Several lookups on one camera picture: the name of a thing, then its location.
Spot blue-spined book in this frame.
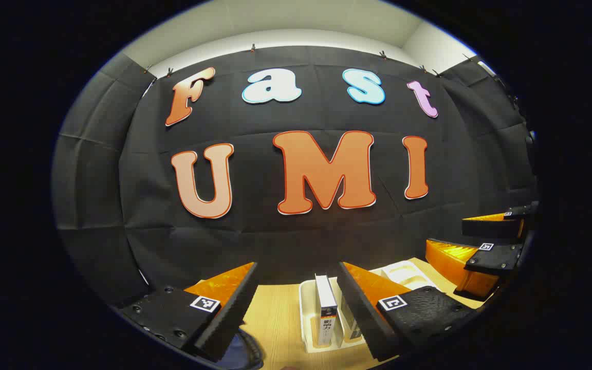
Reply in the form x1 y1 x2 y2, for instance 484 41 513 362
340 295 363 343

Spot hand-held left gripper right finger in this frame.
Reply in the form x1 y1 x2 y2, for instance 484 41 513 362
337 262 482 362

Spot white bookshelf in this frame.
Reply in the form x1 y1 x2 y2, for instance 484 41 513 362
299 261 438 354

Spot blue schoolbag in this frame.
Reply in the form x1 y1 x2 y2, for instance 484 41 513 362
213 329 266 370

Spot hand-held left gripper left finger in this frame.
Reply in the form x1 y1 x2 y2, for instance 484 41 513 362
116 262 259 363

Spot dark-spined book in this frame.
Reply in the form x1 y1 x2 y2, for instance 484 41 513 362
315 275 339 347

